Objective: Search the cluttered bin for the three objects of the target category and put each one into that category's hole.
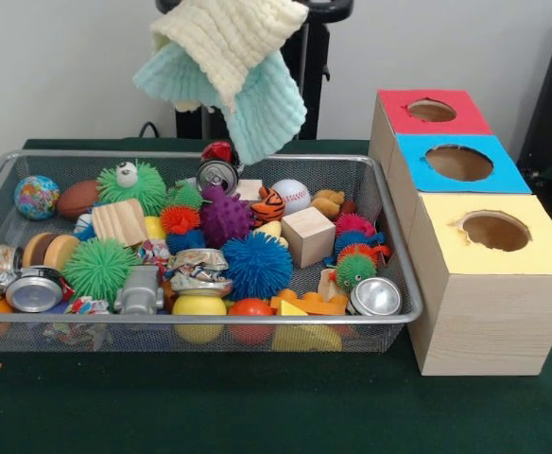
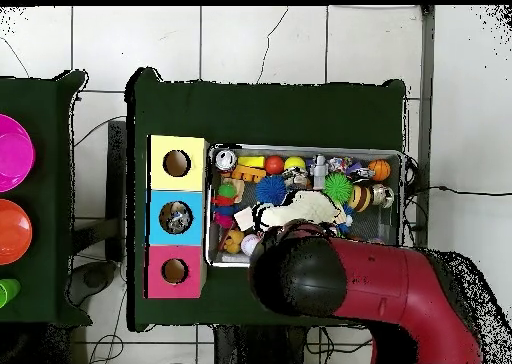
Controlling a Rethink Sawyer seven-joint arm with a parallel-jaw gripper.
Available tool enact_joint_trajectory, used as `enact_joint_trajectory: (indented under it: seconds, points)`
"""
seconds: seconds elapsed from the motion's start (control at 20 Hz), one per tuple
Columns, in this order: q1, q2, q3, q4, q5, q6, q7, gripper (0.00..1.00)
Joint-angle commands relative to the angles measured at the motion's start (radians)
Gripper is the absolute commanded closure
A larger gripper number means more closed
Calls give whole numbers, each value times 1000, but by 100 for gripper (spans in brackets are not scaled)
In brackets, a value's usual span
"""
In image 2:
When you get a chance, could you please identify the bag of coloured spiky balls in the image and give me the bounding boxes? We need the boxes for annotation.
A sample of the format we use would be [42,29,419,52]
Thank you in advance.
[212,179,241,231]

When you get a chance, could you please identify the cream knitted cloth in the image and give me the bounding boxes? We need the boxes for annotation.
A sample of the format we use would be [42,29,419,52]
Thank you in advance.
[254,189,344,229]

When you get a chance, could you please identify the wooden box with three holes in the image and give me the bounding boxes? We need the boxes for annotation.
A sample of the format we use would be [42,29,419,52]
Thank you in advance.
[146,134,211,300]

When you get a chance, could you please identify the clear mesh bin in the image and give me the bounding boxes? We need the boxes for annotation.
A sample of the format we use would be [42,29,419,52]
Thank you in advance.
[206,143,406,271]

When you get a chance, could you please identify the red orange ball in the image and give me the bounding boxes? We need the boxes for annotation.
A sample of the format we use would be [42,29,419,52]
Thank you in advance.
[265,155,287,176]

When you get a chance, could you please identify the red silver soda can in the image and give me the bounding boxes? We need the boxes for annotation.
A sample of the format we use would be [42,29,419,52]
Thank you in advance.
[214,147,239,173]

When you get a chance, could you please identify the yellow ball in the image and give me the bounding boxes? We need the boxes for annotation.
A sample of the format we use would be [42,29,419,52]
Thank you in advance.
[284,155,308,173]

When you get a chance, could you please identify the white baseball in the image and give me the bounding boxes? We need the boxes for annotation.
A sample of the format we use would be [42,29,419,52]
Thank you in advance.
[240,233,262,257]

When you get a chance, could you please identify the plain green spiky ball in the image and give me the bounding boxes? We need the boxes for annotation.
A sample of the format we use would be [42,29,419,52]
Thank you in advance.
[323,171,355,205]

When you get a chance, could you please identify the wooden toy burger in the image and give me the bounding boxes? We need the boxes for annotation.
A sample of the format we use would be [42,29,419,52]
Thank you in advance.
[349,183,373,213]

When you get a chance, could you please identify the orange plate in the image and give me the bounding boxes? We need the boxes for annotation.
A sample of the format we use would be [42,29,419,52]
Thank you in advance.
[0,199,34,267]

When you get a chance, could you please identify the pink plate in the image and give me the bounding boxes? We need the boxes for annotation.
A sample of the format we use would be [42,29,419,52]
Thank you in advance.
[0,114,37,194]

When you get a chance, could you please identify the green cup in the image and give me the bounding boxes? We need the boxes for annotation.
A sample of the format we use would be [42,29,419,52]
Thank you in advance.
[0,278,21,309]

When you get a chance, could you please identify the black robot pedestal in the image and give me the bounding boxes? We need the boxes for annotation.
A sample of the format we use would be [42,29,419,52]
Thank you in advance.
[214,323,369,364]

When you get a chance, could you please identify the black cable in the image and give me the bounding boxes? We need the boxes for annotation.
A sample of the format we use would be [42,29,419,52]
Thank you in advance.
[406,151,512,199]

